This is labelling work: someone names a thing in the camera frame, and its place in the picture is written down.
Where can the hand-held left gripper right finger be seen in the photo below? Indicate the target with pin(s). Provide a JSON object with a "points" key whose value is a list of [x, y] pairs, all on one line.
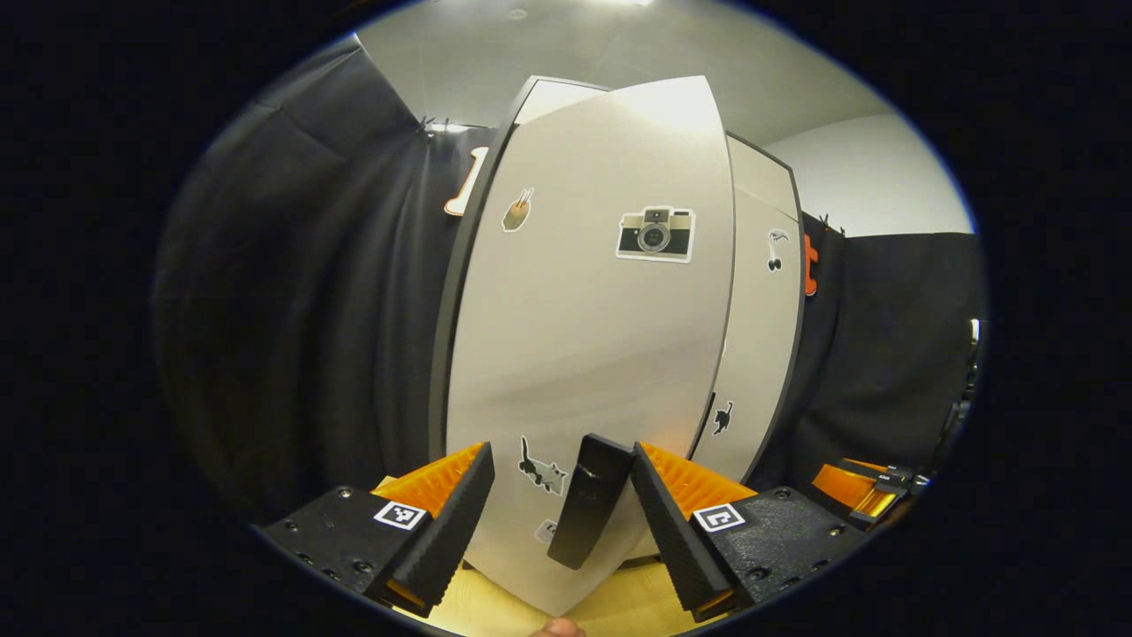
{"points": [[676, 540]]}

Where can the white shoe cabinet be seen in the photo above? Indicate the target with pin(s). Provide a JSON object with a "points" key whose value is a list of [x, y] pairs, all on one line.
{"points": [[439, 354]]}

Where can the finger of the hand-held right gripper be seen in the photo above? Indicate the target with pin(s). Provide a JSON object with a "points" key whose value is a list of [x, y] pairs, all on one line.
{"points": [[845, 487]]}

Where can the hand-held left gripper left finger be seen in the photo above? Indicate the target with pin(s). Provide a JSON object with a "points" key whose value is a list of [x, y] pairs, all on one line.
{"points": [[442, 535]]}

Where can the white shoe cabinet door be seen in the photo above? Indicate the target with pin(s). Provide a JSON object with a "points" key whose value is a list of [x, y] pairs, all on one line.
{"points": [[756, 354], [584, 354]]}

